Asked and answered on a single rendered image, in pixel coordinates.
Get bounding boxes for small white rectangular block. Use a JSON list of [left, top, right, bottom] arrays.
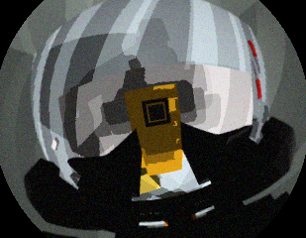
[[52, 139, 58, 150]]

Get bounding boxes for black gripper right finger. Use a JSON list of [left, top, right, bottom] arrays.
[[180, 122, 252, 185]]

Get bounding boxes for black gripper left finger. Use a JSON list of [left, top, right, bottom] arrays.
[[68, 128, 142, 198]]

